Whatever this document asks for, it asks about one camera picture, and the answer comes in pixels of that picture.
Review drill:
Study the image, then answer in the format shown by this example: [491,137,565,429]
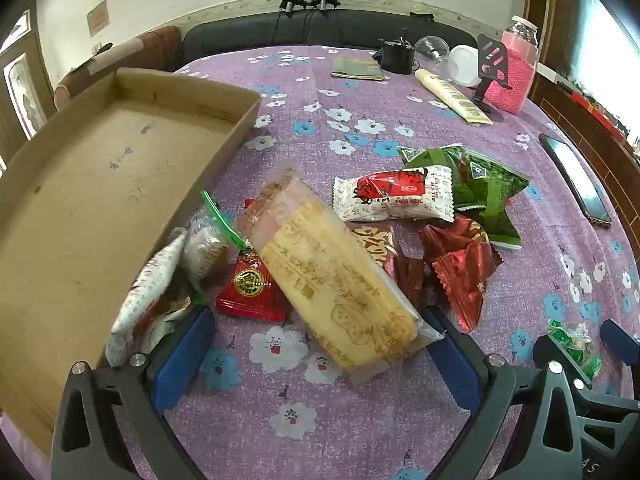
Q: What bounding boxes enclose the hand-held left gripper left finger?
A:
[50,305,216,480]

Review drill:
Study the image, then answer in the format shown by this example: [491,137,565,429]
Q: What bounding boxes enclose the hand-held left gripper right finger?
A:
[422,305,586,480]

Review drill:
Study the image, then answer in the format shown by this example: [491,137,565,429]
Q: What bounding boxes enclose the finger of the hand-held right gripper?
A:
[532,335,596,391]
[600,317,640,361]

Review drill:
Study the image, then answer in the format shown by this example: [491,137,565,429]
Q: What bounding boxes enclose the small green candy packet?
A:
[547,317,603,381]

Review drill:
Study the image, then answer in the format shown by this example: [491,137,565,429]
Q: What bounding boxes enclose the white red snack packet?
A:
[332,165,456,223]
[105,230,188,368]

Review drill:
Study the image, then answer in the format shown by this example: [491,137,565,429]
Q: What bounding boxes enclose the small dark red packet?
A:
[395,255,426,311]

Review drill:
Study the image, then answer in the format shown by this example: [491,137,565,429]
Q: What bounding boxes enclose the large dark red packet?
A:
[417,215,503,333]

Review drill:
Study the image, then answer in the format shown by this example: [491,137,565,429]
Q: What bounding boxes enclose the red packet gold emblem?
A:
[215,197,293,323]

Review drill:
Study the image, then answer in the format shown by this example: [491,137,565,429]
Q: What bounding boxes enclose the clear cake packet green seal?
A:
[180,190,251,306]

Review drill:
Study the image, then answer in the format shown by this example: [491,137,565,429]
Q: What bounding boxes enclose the clear biscuit pack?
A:
[237,165,446,386]

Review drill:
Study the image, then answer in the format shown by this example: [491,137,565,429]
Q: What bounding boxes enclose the shallow cardboard box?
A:
[0,67,263,458]

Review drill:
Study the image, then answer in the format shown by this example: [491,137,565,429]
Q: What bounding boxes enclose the purple floral tablecloth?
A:
[0,45,640,480]

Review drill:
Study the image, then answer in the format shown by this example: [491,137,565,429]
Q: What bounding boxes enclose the brown snack packet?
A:
[350,224,401,286]

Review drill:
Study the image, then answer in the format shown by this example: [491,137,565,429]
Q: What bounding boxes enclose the black smartphone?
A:
[539,132,613,228]

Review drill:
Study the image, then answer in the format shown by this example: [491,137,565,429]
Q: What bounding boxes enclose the wooden cabinet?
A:
[525,0,640,201]

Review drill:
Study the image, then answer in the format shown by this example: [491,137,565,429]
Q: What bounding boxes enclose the red packages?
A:
[575,87,633,136]

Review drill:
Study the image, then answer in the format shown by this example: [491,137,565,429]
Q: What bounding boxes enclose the cream tube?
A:
[414,67,493,125]

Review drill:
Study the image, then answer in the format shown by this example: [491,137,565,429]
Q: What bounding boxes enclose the pink filled jar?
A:
[485,15,541,113]

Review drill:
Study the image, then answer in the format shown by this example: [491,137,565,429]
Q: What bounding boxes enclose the white round container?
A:
[446,45,483,86]

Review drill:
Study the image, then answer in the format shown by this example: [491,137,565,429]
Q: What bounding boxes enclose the black phone stand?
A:
[472,34,513,103]

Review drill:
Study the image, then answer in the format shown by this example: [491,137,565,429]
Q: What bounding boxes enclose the clear plastic cup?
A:
[414,35,453,68]

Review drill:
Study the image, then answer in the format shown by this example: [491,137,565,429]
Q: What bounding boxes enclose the large television screen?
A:
[575,0,640,91]

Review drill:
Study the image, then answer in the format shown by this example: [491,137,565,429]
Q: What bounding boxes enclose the wooden glazed door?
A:
[0,10,56,171]

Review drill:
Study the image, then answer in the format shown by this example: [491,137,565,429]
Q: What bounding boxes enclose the brown armchair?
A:
[52,25,183,111]

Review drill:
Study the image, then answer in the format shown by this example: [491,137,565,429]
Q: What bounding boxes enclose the black sofa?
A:
[180,7,478,68]

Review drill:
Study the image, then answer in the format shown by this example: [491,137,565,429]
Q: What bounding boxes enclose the black device with cables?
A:
[372,27,418,73]

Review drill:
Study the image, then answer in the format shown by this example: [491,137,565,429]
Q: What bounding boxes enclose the wall plaque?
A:
[86,2,110,37]

